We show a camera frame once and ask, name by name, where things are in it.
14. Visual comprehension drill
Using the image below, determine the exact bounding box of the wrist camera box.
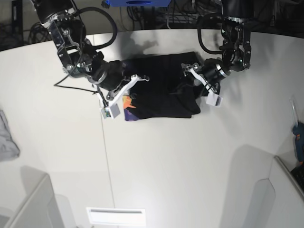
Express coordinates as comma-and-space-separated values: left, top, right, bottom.
206, 93, 223, 107
100, 104, 121, 119

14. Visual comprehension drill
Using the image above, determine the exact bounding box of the blue box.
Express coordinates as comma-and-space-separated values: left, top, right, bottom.
105, 0, 171, 7

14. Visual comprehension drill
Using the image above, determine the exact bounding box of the black keyboard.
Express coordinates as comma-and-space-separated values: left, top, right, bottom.
291, 164, 304, 190

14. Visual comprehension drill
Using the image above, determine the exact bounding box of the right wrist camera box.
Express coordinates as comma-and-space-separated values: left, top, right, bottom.
100, 104, 121, 119

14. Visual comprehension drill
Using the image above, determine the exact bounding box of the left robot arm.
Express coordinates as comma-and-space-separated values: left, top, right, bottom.
181, 0, 254, 96

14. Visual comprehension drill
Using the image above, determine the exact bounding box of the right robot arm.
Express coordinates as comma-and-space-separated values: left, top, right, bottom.
32, 0, 149, 102

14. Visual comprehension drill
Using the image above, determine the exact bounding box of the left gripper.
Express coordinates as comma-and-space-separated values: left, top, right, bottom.
181, 58, 229, 95

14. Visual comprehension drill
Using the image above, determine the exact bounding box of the grey cloth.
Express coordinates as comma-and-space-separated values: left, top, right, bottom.
0, 110, 20, 162

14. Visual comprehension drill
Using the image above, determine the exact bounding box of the black T-shirt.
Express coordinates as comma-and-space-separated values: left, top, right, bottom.
123, 52, 202, 122

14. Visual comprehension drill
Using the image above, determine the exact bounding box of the blue glue gun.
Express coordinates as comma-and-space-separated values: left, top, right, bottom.
292, 122, 304, 163

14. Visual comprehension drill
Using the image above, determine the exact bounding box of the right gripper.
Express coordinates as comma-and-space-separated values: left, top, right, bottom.
89, 60, 150, 101

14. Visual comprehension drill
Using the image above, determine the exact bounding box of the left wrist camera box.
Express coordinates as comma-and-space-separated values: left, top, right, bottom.
206, 93, 223, 107

